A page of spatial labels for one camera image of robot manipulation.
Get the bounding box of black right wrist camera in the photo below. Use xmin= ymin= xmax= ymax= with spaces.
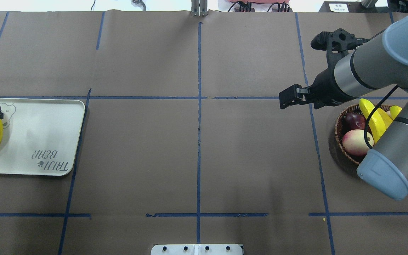
xmin=310 ymin=29 xmax=370 ymax=69

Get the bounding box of white bear serving tray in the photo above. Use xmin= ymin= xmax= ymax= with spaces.
xmin=0 ymin=97 xmax=85 ymax=176

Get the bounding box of aluminium frame post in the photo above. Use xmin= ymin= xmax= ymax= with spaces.
xmin=191 ymin=0 xmax=208 ymax=17

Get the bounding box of brown wicker fruit basket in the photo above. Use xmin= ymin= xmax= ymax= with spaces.
xmin=329 ymin=100 xmax=393 ymax=172

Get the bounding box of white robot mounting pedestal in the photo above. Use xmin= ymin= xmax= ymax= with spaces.
xmin=150 ymin=243 xmax=245 ymax=255

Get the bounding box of dark red apple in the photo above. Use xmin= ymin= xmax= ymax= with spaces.
xmin=342 ymin=113 xmax=366 ymax=132

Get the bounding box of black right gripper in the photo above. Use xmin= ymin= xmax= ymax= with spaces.
xmin=279 ymin=68 xmax=344 ymax=109

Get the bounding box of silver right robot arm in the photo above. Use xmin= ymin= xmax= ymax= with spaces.
xmin=279 ymin=16 xmax=408 ymax=200

